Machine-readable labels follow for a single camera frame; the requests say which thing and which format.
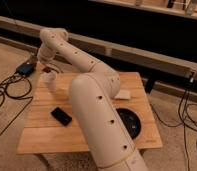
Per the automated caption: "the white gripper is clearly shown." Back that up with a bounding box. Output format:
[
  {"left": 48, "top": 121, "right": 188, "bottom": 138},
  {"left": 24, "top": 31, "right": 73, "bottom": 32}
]
[{"left": 37, "top": 51, "right": 55, "bottom": 66}]

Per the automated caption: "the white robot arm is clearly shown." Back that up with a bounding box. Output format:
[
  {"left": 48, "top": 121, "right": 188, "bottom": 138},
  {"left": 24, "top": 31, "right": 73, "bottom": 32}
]
[{"left": 37, "top": 28, "right": 149, "bottom": 171}]

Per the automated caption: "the white ceramic cup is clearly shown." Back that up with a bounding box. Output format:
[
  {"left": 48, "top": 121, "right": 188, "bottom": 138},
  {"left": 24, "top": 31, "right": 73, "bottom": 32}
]
[{"left": 41, "top": 72, "right": 57, "bottom": 93}]

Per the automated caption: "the black power adapter box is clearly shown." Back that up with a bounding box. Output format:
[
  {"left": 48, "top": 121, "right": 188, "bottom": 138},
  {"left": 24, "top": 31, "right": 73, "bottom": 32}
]
[{"left": 16, "top": 63, "right": 35, "bottom": 76}]

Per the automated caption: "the black smartphone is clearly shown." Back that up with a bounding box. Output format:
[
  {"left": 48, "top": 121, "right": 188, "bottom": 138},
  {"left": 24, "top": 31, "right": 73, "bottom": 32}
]
[{"left": 51, "top": 107, "right": 72, "bottom": 126}]

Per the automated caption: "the wooden table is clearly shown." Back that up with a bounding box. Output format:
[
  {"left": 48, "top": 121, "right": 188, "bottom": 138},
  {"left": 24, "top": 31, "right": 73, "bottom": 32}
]
[{"left": 17, "top": 72, "right": 163, "bottom": 154}]

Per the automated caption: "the white sponge block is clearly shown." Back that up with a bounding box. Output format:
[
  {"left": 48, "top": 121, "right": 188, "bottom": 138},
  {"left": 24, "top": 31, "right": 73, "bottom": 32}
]
[{"left": 115, "top": 89, "right": 131, "bottom": 100}]

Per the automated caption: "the black round bowl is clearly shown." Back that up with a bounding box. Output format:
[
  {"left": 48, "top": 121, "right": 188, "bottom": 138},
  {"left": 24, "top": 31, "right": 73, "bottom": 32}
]
[{"left": 117, "top": 108, "right": 141, "bottom": 139}]

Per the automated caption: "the black cables left floor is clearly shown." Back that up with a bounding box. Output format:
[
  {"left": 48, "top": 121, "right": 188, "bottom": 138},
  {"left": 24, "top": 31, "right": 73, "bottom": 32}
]
[{"left": 0, "top": 31, "right": 65, "bottom": 144}]

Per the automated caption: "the black cables floor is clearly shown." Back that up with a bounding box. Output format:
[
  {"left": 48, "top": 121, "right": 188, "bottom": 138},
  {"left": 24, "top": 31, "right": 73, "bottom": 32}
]
[
  {"left": 148, "top": 71, "right": 197, "bottom": 164},
  {"left": 0, "top": 31, "right": 65, "bottom": 144}
]

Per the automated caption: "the long wooden rail beam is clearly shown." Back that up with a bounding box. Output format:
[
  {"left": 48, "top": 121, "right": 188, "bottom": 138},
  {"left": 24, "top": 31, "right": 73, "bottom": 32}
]
[{"left": 0, "top": 16, "right": 197, "bottom": 80}]

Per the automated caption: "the black cables right floor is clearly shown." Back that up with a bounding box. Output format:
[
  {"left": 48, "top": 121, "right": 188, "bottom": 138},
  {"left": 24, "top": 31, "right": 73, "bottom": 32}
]
[{"left": 148, "top": 71, "right": 197, "bottom": 164}]

